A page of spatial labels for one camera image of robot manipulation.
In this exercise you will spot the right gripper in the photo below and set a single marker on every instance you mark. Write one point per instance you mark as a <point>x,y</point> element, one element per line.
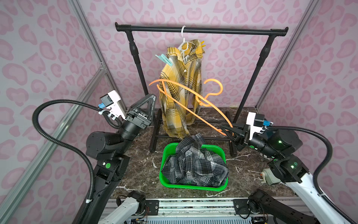
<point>244,137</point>

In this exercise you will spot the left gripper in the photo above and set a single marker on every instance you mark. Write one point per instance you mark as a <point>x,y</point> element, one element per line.
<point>141,116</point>

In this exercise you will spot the yellow plaid shirt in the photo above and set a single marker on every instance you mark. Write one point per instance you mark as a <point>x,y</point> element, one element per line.
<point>175,118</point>

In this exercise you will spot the orange plastic hanger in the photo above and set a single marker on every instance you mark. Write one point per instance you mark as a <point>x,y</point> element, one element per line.
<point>203,101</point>

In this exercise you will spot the grey plaid shirt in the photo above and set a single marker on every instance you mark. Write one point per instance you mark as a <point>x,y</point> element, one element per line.
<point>193,164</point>

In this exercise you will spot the white plastic hanger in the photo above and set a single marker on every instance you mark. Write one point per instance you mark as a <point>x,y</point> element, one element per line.
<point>183,46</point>

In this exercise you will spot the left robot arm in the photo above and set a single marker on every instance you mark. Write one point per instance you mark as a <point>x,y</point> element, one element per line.
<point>105,151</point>

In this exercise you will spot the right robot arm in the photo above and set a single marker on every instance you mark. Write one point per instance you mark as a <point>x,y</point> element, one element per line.
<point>280,143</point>

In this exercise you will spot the beige power adapter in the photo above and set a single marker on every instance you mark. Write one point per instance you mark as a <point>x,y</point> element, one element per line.
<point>268,177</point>

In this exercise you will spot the black clothes rack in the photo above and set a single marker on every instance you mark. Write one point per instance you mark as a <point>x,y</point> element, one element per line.
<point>272,34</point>

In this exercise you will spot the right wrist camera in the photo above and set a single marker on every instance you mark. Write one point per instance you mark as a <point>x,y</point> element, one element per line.
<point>257,124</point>

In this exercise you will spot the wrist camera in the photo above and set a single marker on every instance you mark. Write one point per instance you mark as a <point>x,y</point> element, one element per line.
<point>112,102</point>
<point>257,124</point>

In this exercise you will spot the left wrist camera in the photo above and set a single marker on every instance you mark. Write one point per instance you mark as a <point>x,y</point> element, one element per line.
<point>112,102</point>

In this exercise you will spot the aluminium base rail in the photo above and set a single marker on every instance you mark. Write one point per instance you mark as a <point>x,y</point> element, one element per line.
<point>215,210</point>

